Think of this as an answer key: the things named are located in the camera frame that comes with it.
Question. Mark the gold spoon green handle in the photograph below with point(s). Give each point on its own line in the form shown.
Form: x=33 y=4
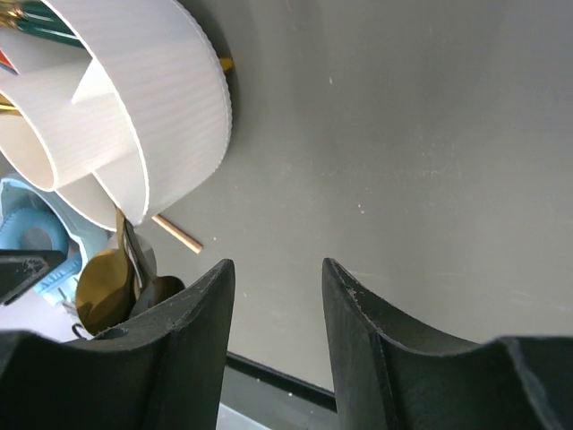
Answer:
x=104 y=296

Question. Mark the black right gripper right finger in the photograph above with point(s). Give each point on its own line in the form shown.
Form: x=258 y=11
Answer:
x=392 y=371

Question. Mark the white divided round container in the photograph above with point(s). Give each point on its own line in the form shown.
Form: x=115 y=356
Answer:
x=132 y=120

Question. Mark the light blue headphones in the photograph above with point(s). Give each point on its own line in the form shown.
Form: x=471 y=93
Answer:
x=35 y=220

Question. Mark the black spoon long handle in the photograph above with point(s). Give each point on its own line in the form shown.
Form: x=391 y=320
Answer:
x=152 y=289

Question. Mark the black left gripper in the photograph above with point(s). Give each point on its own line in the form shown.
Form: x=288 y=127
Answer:
x=21 y=270

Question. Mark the silver copper chopstick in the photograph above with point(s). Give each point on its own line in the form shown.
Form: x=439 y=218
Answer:
x=179 y=234

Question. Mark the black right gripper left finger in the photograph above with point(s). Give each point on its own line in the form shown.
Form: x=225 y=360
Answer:
x=162 y=369

